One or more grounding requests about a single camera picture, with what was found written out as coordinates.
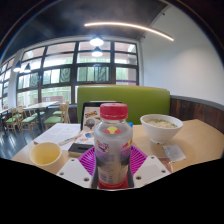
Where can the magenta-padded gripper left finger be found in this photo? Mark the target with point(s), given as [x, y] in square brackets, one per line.
[75, 171]

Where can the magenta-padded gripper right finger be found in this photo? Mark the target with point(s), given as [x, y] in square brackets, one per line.
[148, 170]

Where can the red-capped clear drink bottle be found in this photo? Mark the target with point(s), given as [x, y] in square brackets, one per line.
[112, 146]

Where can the small pink packet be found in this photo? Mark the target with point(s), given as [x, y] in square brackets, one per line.
[166, 164]

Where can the small dark flat box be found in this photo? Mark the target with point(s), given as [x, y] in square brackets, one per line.
[78, 149]

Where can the white paper napkin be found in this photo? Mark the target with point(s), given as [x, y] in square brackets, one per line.
[174, 153]

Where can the cream yellow mug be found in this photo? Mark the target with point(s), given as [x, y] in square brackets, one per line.
[45, 155]

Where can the white ceramic bowl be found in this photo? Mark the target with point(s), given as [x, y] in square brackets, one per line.
[161, 131]

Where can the small blue-capped white bottle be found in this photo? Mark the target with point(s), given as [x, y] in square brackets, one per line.
[130, 124]

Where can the black-framed tablet with pictures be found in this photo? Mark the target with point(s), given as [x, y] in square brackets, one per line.
[88, 120]

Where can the group of green-seated wooden chairs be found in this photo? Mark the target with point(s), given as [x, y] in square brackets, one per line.
[30, 119]

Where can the green upholstered bench back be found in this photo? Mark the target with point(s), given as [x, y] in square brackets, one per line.
[146, 100]

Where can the light wooden dining table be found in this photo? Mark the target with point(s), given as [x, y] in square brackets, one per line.
[41, 105]

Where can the large black-framed window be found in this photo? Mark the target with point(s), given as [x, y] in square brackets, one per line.
[58, 60]

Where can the dark pendant lamp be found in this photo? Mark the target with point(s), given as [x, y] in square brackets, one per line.
[17, 68]
[97, 53]
[27, 69]
[96, 42]

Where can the curved linear ceiling light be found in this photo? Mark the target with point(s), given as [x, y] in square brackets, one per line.
[133, 26]

